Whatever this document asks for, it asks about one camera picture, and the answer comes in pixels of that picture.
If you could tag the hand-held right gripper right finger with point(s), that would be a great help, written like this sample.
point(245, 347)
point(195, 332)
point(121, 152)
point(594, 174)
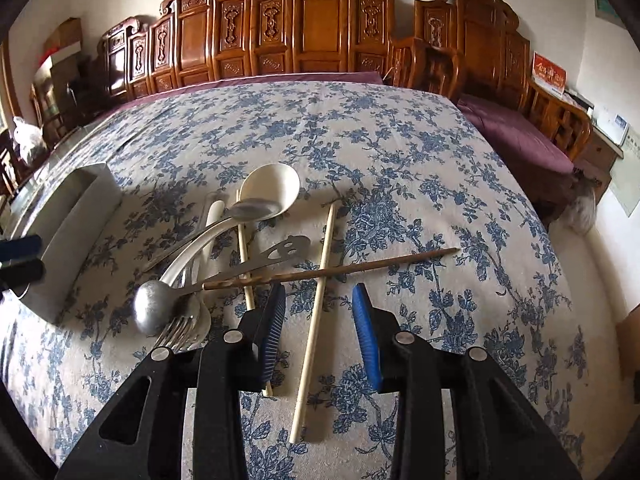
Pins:
point(367, 340)

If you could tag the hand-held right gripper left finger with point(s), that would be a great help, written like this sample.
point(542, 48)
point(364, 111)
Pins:
point(272, 335)

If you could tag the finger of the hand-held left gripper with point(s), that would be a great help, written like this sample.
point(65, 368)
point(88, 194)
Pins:
point(22, 246)
point(25, 272)

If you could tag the white utensil holder box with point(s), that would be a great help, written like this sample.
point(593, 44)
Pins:
point(75, 240)

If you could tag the light bamboo chopstick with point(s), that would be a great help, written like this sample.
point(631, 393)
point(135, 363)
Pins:
point(320, 280)
point(243, 250)

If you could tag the dark brown wooden chopstick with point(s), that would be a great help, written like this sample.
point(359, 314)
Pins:
point(390, 260)

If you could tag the metal fork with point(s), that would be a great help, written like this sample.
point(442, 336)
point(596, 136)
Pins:
point(175, 330)

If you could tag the plain metal spoon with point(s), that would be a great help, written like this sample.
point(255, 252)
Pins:
point(257, 209)

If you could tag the cream plastic fork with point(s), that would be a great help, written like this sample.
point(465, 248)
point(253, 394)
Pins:
point(216, 220)

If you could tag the large cream plastic spoon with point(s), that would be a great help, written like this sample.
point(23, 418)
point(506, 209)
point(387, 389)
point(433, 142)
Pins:
point(270, 182)

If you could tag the white plastic bag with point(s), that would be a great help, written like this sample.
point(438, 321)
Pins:
point(29, 137)

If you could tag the blue floral tablecloth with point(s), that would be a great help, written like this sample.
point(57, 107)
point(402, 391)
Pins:
point(400, 160)

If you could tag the stacked cardboard boxes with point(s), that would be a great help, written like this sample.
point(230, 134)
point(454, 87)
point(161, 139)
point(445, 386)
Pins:
point(62, 37)

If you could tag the grey translucent plastic bag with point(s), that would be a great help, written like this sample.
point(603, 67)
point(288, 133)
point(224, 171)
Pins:
point(582, 207)

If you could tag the short purple bench cushion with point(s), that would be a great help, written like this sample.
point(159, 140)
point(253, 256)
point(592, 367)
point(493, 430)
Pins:
point(515, 132)

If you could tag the long purple bench cushion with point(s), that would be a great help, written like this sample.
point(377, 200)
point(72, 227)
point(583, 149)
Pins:
point(240, 81)

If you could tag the carved wooden armchair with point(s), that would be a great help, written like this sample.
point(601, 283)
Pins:
point(435, 67)

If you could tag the wooden side cabinet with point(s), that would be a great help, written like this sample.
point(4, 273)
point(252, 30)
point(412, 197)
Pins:
point(597, 157)

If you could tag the long carved wooden bench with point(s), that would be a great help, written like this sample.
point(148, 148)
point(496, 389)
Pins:
point(315, 25)

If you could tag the white box with blue label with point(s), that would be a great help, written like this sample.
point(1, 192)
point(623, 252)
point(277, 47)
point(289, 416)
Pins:
point(611, 127)

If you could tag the red desk calendar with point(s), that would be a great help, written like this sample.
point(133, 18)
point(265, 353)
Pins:
point(549, 72)

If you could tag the wooden armchair purple cushion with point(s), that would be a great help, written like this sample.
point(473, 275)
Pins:
point(482, 35)

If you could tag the pale wall chart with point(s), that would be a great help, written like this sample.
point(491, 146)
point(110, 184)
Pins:
point(626, 175)

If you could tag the green wall poster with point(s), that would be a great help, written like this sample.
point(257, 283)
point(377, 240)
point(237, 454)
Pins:
point(606, 5)

